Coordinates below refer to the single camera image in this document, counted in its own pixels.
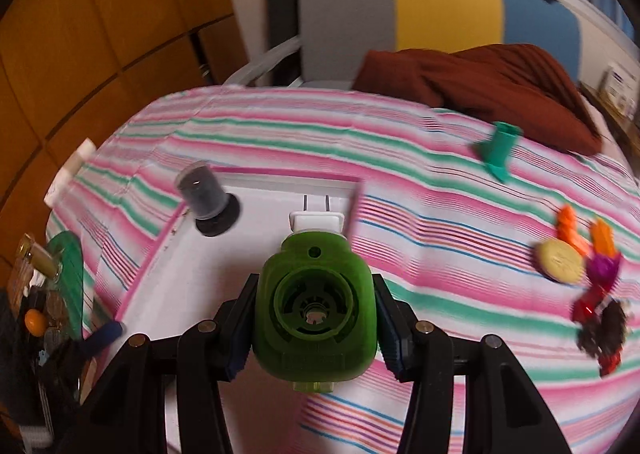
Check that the wooden wardrobe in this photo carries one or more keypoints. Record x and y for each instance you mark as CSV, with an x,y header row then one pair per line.
x,y
76,70

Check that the striped pink bedspread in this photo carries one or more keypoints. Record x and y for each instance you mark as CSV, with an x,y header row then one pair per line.
x,y
449,239

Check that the dark brown flower toy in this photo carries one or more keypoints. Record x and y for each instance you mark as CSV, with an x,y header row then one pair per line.
x,y
604,334

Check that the red puzzle piece toy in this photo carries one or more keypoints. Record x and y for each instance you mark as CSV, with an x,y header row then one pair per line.
x,y
608,363

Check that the green white plug device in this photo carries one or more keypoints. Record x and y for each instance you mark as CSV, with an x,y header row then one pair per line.
x,y
315,313

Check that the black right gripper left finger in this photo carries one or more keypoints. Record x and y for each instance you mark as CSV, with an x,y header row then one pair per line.
x,y
125,411

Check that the white medicine box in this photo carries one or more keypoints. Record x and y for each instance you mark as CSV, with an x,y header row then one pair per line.
x,y
618,89

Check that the orange perforated block toy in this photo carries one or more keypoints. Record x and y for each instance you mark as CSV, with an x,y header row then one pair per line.
x,y
567,231

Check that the red perfume bottle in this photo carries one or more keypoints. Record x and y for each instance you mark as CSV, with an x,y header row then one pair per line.
x,y
585,307

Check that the dark red blanket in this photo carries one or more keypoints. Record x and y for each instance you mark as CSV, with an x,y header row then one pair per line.
x,y
519,84

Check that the green glass side table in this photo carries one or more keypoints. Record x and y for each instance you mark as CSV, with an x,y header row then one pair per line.
x,y
66,249

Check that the teal plastic cup holder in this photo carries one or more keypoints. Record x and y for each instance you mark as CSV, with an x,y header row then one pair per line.
x,y
496,150

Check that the purple perforated funnel cup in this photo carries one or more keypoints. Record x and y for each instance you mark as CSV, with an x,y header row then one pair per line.
x,y
602,271

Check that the black grey cylinder container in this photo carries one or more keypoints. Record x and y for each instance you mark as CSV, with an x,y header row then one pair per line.
x,y
215,211

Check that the grey yellow blue headboard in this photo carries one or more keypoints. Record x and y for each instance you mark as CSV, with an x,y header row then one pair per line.
x,y
337,34

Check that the yellow oval soap box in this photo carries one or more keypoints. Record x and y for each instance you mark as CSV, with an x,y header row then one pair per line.
x,y
560,262

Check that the pink white tray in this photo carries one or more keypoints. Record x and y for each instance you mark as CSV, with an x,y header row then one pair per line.
x,y
187,277

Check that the black rolled mat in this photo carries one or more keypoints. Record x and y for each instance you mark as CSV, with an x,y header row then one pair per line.
x,y
283,17

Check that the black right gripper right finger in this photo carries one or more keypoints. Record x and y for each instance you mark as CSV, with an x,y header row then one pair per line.
x,y
504,412

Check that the orange plastic clip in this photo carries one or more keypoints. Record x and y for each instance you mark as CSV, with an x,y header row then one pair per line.
x,y
602,239

